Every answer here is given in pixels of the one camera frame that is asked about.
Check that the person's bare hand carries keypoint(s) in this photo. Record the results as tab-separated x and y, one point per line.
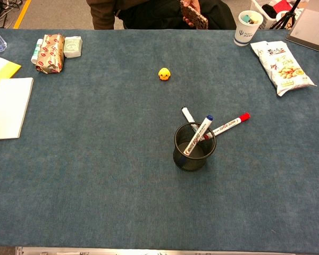
195	4

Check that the black cap whiteboard marker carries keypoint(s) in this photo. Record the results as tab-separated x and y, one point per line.
187	114

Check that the red cap whiteboard marker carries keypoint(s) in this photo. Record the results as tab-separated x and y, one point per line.
228	125

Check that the blue cap whiteboard marker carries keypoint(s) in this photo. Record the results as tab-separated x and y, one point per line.
202	131

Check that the black mesh pen cup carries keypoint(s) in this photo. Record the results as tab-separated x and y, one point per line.
194	165

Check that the person in dark clothing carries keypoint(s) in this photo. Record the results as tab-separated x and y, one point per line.
149	13

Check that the teal small block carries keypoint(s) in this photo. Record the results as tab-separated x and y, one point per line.
246	18

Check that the white paper cup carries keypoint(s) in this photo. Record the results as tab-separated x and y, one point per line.
244	33

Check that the white plastic basket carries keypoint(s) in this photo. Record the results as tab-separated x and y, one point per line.
265	22

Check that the yellow duck toy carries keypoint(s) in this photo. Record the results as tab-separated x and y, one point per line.
164	74

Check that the red box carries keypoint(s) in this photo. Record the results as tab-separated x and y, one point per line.
281	5

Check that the black tripod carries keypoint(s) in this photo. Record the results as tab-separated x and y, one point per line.
287	17

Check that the white peanut snack bag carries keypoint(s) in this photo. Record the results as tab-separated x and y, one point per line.
284	69

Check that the grey flat box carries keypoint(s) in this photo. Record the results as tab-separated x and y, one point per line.
312	29

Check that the green white tissue pack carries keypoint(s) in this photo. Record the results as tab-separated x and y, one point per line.
72	47

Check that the brown red-print wrapped package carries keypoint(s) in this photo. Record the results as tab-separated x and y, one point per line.
50	53

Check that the white green glue stick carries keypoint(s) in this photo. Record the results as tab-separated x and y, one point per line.
36	51

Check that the blue felt table mat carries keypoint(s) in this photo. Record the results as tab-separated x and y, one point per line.
95	159

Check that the yellow paper sheet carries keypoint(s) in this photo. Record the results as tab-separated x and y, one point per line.
5	67

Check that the white notebook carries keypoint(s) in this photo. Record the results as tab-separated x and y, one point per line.
8	109

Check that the silver metal rail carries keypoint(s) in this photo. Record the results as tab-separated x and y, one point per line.
149	251

